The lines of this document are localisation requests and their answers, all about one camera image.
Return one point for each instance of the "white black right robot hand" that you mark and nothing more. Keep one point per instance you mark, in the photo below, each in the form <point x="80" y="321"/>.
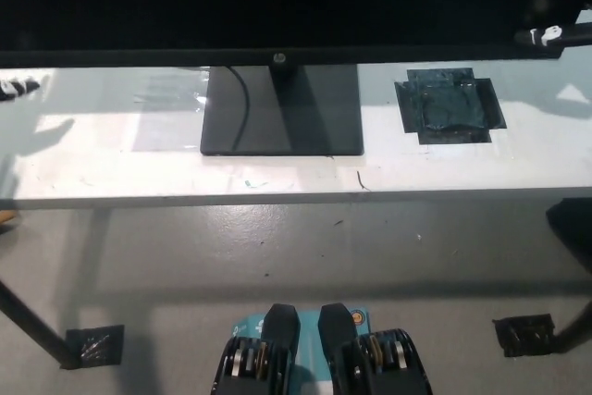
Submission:
<point x="569" y="35"/>

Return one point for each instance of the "brown wooden object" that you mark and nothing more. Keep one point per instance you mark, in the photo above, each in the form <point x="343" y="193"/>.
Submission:
<point x="5" y="217"/>

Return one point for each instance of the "black metal table leg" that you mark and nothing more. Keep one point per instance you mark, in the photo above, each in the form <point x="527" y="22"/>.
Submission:
<point x="578" y="325"/>
<point x="32" y="321"/>

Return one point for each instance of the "clear plastic tape sheet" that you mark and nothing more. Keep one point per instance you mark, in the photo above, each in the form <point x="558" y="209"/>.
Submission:
<point x="171" y="90"/>

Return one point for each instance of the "black floor tape patch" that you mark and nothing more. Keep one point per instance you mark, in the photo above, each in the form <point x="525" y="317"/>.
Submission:
<point x="94" y="344"/>
<point x="525" y="335"/>

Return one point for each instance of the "black HP monitor screen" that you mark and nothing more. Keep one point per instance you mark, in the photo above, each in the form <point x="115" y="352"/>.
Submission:
<point x="231" y="2"/>

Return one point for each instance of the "black teal robot body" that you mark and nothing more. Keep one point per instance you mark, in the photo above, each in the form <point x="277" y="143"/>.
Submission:
<point x="337" y="344"/>

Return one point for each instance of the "black tape patch on tabletop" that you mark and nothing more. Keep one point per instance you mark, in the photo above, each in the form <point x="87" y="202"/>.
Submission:
<point x="444" y="103"/>

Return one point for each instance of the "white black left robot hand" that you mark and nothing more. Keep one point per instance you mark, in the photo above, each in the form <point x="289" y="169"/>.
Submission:
<point x="14" y="88"/>

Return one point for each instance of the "bulky black object on floor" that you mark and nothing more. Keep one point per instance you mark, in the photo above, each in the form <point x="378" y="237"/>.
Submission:
<point x="573" y="228"/>

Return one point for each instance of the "black monitor stand base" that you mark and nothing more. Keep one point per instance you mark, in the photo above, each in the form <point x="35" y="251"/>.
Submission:
<point x="314" y="113"/>

